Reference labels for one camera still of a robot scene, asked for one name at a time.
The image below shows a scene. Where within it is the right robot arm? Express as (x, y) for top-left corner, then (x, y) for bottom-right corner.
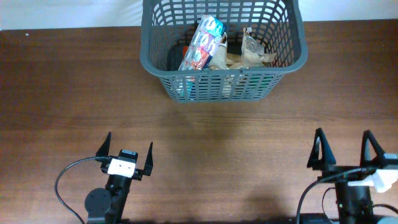
(295, 128), (397, 223)

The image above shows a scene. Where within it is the brown clear snack bag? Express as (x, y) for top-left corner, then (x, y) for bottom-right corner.
(241, 27), (276, 67)

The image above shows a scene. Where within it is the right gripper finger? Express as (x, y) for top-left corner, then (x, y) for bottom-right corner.
(307, 128), (336, 170)
(359, 129), (386, 169)

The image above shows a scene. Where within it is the Kleenex tissue multipack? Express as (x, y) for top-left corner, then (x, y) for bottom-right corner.
(176, 15), (226, 100)

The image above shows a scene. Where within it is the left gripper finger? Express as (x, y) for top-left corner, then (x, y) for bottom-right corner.
(143, 142), (154, 176)
(96, 132), (111, 157)

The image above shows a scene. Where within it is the grey plastic shopping basket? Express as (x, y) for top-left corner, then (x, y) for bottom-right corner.
(140, 0), (308, 103)

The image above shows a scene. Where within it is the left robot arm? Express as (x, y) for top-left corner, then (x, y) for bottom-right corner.
(85, 133), (154, 224)

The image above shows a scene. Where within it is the green lid spice jar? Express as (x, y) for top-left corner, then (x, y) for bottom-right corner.
(248, 75), (273, 93)

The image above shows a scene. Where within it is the red spaghetti package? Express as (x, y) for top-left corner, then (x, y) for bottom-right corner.
(182, 45), (277, 68)

